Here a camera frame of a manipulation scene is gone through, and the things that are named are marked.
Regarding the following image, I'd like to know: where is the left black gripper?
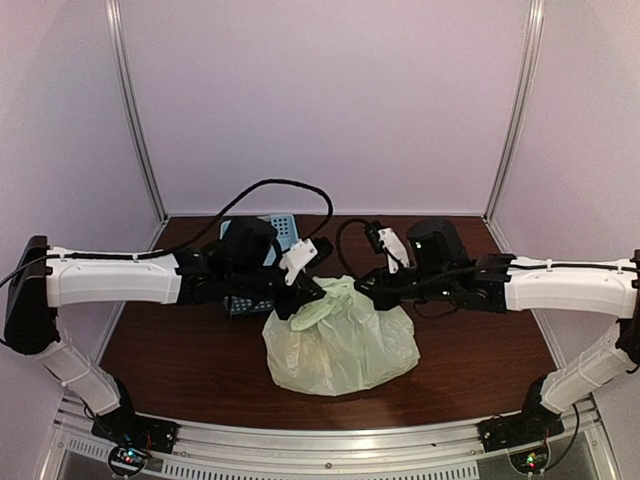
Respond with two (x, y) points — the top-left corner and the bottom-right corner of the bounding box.
(228, 255), (325, 320)

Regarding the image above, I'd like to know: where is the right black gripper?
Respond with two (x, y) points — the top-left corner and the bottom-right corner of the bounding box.
(356, 263), (454, 311)

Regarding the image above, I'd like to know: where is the light green plastic bag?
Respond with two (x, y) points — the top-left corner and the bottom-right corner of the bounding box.
(262, 275), (421, 397)

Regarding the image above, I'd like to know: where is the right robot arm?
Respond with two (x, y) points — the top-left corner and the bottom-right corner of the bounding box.
(355, 217), (639, 442)

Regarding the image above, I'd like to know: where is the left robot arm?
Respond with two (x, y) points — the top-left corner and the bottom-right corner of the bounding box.
(2, 217), (332, 444)

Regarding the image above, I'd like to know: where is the light blue perforated basket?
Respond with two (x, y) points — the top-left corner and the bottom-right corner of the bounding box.
(218, 213), (299, 318)

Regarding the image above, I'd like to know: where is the right circuit board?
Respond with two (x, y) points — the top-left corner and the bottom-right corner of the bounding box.
(509, 446), (550, 476)

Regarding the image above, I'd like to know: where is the circuit board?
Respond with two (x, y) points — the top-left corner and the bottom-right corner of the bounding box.
(509, 446), (550, 476)
(107, 446), (149, 477)

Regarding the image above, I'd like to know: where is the left circuit board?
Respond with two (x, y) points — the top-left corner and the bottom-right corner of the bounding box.
(107, 446), (149, 477)

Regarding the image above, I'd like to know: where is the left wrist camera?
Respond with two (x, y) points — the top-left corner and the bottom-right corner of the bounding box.
(278, 237), (334, 286)

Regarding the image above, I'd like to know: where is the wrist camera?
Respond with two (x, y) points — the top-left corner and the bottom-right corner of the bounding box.
(278, 237), (334, 286)
(364, 222), (410, 275)

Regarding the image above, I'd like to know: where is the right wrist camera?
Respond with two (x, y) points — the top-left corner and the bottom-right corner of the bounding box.
(364, 222), (410, 275)

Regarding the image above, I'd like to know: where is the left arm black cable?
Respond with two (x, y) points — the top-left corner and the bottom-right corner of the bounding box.
(0, 177), (335, 346)

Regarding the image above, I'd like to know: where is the front aluminium rail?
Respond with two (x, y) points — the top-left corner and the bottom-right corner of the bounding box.
(35, 394), (622, 479)

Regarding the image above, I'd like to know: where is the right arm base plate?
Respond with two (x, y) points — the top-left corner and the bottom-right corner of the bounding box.
(477, 413), (565, 452)

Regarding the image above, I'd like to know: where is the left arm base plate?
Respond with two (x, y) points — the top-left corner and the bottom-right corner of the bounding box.
(91, 416), (178, 454)

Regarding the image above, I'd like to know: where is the right aluminium frame post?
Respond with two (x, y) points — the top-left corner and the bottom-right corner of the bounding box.
(483, 0), (545, 224)

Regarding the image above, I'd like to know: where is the aluminium frame post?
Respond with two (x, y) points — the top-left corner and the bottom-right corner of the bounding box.
(105, 0), (169, 223)
(483, 0), (545, 224)

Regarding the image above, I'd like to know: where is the left aluminium frame post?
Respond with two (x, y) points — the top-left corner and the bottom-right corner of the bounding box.
(105, 0), (169, 223)

